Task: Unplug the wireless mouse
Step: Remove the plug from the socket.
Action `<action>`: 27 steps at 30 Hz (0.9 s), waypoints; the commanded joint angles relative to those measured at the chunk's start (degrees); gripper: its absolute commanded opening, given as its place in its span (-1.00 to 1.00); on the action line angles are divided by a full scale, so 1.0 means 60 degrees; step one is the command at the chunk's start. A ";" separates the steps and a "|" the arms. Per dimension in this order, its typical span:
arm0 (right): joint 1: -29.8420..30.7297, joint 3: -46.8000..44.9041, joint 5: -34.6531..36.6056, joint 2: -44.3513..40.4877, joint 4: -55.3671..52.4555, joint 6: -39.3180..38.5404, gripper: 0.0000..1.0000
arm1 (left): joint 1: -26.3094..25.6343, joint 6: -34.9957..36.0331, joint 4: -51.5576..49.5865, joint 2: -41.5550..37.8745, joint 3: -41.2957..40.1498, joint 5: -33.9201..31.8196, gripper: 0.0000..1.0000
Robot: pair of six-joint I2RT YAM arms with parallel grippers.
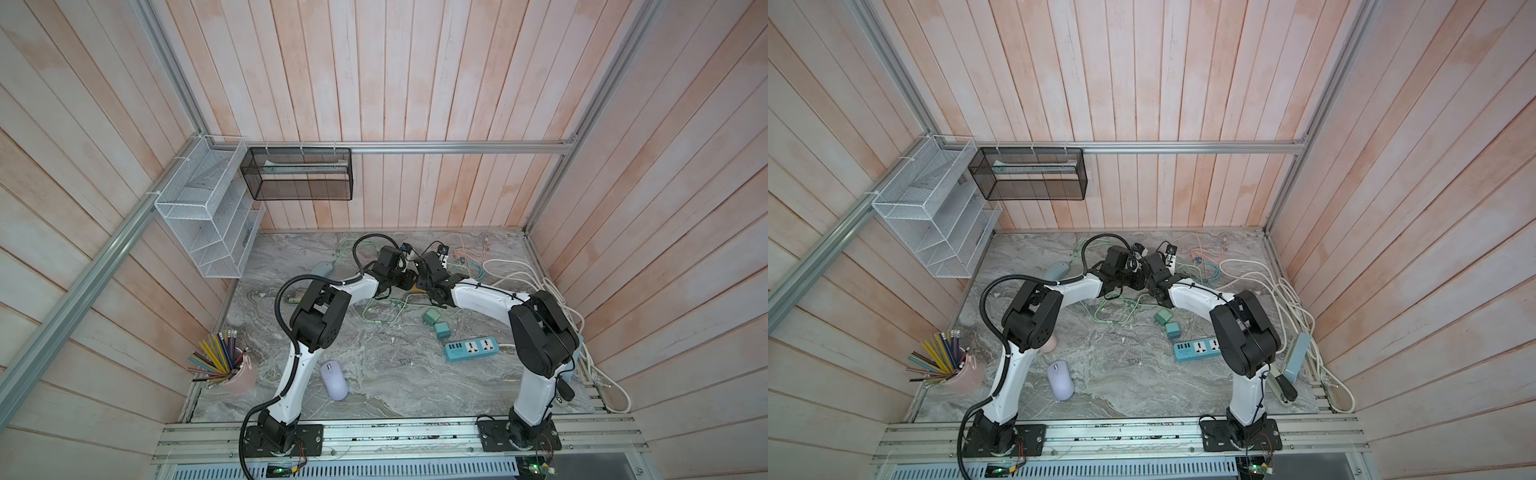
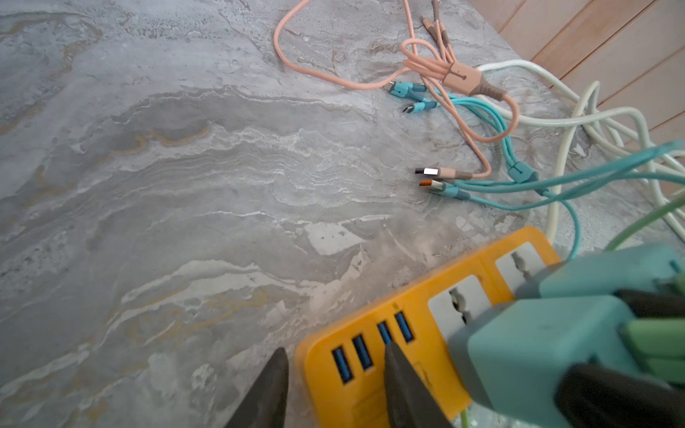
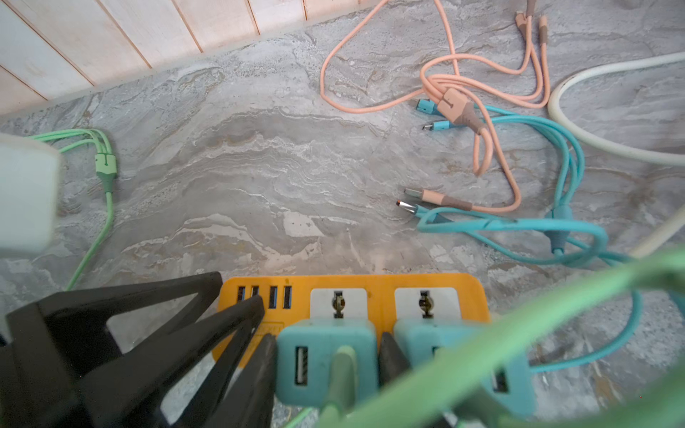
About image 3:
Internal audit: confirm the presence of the white power cord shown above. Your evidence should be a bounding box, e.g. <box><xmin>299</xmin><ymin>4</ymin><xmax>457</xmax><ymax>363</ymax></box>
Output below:
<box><xmin>547</xmin><ymin>52</ymin><xmax>685</xmax><ymax>260</ymax></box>

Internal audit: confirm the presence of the orange power strip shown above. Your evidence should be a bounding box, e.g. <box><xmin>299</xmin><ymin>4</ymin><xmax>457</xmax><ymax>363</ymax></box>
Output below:
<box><xmin>218</xmin><ymin>273</ymin><xmax>491</xmax><ymax>367</ymax></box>

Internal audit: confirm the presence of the teal charging cable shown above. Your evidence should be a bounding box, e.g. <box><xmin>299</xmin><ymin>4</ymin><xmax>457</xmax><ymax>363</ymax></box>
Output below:
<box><xmin>414</xmin><ymin>98</ymin><xmax>643</xmax><ymax>375</ymax></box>

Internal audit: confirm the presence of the pink charging cable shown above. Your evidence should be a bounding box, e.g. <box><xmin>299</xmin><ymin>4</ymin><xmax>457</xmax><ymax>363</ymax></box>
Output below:
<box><xmin>319</xmin><ymin>0</ymin><xmax>552</xmax><ymax>215</ymax></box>

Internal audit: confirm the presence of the teal charger on orange strip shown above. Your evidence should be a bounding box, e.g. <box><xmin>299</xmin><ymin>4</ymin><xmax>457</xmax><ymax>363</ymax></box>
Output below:
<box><xmin>276</xmin><ymin>319</ymin><xmax>379</xmax><ymax>408</ymax></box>

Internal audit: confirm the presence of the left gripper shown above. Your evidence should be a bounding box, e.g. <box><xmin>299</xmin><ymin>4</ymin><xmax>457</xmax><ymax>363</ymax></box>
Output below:
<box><xmin>1</xmin><ymin>272</ymin><xmax>265</xmax><ymax>427</ymax></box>

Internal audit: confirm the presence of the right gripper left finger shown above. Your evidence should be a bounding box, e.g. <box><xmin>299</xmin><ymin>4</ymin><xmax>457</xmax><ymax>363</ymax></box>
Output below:
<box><xmin>205</xmin><ymin>335</ymin><xmax>278</xmax><ymax>427</ymax></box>

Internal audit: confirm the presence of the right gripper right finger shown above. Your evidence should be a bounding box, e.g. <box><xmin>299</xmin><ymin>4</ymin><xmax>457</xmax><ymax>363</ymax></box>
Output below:
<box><xmin>378</xmin><ymin>333</ymin><xmax>411</xmax><ymax>389</ymax></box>

